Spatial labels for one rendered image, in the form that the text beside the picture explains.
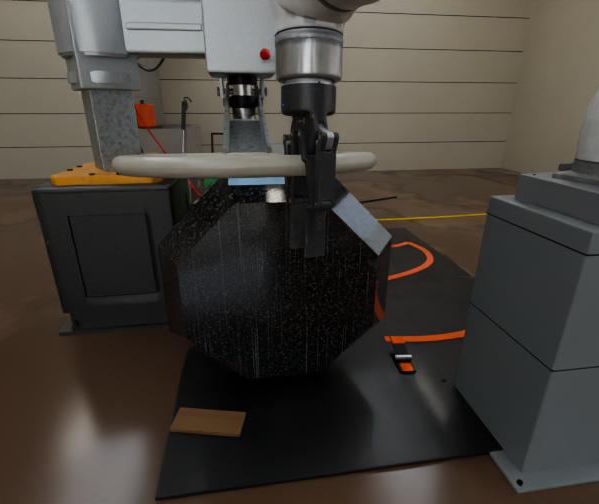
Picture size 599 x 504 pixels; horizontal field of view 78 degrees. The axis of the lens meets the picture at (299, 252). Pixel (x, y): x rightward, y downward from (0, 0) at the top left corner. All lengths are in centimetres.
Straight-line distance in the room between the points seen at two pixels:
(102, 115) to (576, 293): 196
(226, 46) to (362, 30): 583
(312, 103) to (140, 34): 160
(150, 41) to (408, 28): 573
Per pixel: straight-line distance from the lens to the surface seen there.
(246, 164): 52
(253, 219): 124
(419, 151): 744
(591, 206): 119
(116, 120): 209
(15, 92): 748
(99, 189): 193
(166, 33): 203
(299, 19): 53
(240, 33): 132
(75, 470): 154
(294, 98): 52
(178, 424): 151
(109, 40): 203
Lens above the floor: 107
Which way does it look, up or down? 21 degrees down
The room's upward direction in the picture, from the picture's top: straight up
